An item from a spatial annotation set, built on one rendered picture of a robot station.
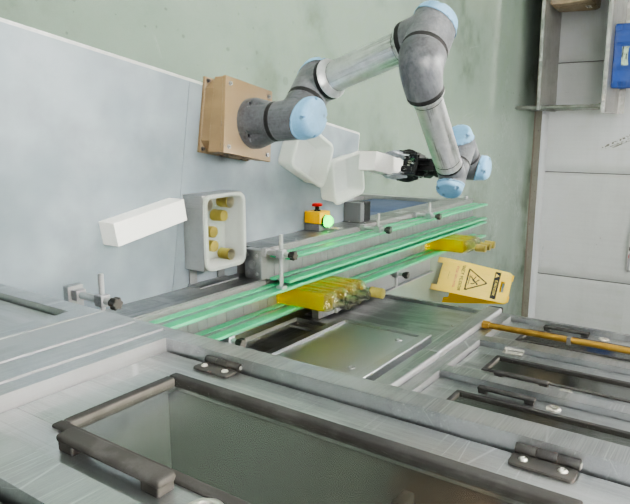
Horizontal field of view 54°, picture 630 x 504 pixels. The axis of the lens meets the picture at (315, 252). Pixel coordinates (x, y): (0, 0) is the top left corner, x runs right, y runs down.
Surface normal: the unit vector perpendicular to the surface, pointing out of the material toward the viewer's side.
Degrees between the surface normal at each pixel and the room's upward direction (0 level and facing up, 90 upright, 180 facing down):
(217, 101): 90
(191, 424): 90
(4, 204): 0
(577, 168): 90
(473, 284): 75
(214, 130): 90
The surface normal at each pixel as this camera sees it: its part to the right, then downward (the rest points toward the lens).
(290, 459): 0.00, -0.98
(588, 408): -0.57, 0.15
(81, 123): 0.82, 0.11
